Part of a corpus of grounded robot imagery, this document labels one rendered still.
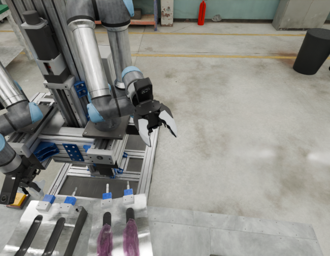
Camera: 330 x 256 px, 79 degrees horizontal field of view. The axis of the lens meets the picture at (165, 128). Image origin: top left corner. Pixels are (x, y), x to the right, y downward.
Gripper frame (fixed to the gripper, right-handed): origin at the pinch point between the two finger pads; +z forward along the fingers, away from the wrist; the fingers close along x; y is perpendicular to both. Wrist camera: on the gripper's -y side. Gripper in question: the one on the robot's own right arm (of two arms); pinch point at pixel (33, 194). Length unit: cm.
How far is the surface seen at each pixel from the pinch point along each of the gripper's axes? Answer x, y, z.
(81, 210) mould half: -17.7, 0.1, 12.6
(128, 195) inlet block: -37.8, 10.0, 12.7
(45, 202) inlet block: -1.2, 0.6, 9.2
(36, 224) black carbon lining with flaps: -0.1, -8.1, 12.8
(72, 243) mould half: -17.7, -12.8, 16.9
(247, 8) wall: -203, 539, 65
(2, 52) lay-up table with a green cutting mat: 254, 268, 75
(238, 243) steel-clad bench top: -92, -3, 21
